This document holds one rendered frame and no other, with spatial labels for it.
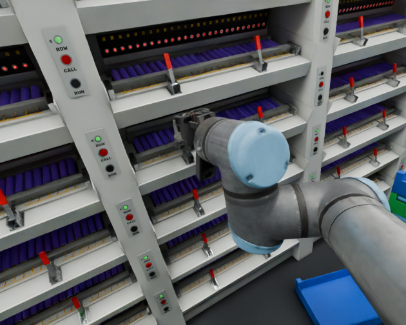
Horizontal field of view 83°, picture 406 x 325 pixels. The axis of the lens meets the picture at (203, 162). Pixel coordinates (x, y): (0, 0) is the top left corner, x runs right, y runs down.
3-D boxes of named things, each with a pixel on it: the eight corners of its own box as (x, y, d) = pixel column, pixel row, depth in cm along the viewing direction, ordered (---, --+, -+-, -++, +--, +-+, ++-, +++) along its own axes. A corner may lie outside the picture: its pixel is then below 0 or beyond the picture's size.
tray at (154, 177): (303, 132, 84) (312, 109, 77) (140, 196, 64) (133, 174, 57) (267, 104, 95) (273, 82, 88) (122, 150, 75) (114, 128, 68)
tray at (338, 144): (403, 128, 116) (423, 104, 106) (317, 169, 96) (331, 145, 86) (368, 107, 128) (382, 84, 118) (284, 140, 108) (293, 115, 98)
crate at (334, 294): (356, 272, 105) (359, 260, 101) (396, 318, 88) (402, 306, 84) (294, 289, 103) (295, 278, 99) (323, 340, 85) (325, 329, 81)
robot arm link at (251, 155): (245, 204, 32) (236, 133, 28) (206, 177, 43) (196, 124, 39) (297, 181, 35) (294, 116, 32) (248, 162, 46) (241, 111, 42)
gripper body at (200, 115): (200, 108, 57) (223, 109, 46) (207, 140, 60) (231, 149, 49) (171, 116, 54) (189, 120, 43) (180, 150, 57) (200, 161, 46)
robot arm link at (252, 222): (303, 257, 37) (299, 188, 33) (231, 261, 39) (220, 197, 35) (289, 222, 46) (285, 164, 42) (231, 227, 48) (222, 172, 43)
